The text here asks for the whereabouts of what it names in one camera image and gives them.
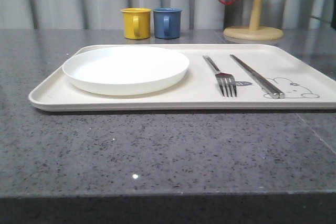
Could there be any silver metal fork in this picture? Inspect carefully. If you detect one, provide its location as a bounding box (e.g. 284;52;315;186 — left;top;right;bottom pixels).
203;55;237;98

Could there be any yellow enamel mug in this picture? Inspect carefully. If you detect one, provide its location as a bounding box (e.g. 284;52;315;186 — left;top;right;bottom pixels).
121;8;151;40

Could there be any beige rabbit print tray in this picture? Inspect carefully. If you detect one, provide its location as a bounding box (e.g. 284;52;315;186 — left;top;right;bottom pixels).
29;44;335;111

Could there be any wooden mug tree stand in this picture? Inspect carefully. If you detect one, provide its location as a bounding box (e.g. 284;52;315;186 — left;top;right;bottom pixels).
223;0;284;40

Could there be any white round plate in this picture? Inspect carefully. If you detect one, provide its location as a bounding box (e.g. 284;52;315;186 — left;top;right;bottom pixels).
62;46;190;95

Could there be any blue enamel mug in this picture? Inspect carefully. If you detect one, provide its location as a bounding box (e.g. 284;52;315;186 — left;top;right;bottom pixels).
153;7;182;39

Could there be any silver metal chopstick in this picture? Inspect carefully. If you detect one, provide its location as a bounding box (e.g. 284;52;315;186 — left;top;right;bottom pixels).
229;54;280;100
232;54;285;99

